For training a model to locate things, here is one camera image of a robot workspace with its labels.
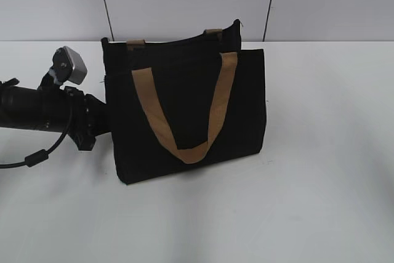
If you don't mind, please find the black bag with tan handles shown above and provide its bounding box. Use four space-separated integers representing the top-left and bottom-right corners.
101 20 267 185

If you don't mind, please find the black cable with ferrite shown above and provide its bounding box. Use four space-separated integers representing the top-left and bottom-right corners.
0 102 74 170

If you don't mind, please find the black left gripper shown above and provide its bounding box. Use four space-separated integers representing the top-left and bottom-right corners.
65 86 110 151

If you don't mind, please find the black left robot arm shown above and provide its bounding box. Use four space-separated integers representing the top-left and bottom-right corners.
1 78 110 151

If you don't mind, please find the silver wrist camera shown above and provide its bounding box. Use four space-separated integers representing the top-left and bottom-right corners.
48 46 87 86

